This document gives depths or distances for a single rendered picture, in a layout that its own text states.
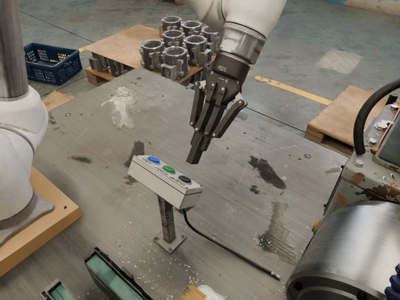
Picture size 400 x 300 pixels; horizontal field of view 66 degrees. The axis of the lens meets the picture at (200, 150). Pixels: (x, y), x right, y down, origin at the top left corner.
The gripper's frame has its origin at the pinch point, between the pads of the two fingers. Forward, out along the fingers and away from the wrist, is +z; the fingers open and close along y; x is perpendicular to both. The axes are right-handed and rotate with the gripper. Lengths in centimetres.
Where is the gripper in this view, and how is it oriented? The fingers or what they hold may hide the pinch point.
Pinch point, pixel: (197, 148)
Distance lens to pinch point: 67.2
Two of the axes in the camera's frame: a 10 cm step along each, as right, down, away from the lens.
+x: 5.1, 0.2, 8.6
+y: 7.7, 4.3, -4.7
